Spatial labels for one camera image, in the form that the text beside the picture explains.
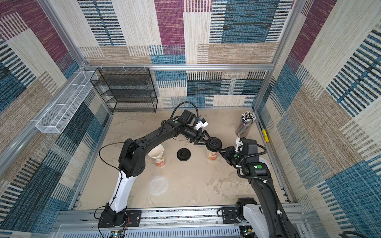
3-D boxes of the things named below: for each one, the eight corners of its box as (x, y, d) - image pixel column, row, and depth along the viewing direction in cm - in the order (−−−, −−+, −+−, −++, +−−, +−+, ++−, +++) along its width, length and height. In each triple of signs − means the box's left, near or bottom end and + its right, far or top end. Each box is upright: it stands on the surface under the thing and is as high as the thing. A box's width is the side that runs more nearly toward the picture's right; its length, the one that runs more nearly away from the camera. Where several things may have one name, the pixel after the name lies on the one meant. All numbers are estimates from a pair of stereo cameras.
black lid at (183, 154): (176, 161, 95) (176, 159, 93) (177, 149, 100) (177, 148, 99) (190, 161, 95) (190, 159, 93) (190, 149, 100) (190, 147, 99)
